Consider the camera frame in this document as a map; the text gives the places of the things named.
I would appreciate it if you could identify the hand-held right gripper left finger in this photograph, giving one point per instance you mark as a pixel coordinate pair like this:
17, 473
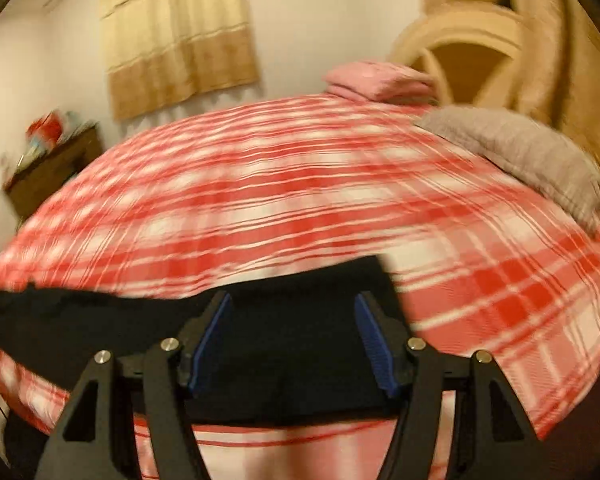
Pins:
212, 345

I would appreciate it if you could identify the pink folded blanket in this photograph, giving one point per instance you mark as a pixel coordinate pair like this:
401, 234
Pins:
380, 80

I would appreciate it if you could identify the red plaid bed sheet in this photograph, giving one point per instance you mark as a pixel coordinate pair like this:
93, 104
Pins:
280, 185

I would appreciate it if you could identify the black pants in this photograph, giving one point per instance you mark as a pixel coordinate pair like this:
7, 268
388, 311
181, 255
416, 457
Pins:
290, 350

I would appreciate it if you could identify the brown wooden desk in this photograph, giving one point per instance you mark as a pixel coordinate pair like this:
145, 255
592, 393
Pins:
55, 170

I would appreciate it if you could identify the red gift bag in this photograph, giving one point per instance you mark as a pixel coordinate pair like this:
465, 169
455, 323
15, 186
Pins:
45, 127

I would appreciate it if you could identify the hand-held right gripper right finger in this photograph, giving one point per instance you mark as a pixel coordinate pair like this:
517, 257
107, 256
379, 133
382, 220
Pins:
377, 345

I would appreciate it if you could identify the beige window curtain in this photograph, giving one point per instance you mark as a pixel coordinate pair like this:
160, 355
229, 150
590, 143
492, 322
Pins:
180, 35

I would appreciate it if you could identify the cream wooden headboard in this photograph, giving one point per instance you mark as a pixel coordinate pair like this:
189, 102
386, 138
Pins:
460, 25

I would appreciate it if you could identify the striped pillow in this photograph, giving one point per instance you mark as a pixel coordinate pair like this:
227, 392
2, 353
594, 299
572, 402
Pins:
525, 155

